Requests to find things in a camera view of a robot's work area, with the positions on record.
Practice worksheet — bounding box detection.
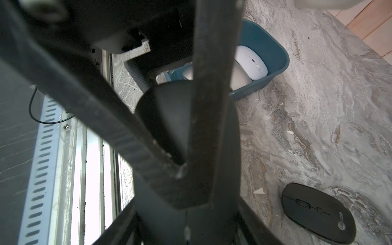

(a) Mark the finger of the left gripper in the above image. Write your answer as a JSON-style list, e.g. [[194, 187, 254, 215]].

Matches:
[[0, 0, 246, 209]]

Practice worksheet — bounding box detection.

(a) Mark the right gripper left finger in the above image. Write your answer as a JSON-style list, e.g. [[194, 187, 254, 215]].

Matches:
[[93, 199, 136, 245]]

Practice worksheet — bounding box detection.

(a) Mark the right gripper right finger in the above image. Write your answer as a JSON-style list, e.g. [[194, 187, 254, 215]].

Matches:
[[238, 197, 283, 245]]

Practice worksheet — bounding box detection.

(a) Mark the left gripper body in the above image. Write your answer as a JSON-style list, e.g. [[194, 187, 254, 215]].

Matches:
[[1, 1, 195, 83]]

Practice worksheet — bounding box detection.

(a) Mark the teal storage box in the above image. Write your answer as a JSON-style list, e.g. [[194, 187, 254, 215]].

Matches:
[[162, 19, 291, 102]]

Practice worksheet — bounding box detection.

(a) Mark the white computer mouse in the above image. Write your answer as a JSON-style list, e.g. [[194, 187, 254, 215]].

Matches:
[[234, 46, 268, 81]]

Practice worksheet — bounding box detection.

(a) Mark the black mouse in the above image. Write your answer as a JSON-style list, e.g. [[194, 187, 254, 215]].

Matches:
[[133, 81, 241, 245], [281, 183, 356, 245]]

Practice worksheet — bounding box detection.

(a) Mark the silver mouse front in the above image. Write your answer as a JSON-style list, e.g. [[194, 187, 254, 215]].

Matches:
[[182, 61, 252, 91]]

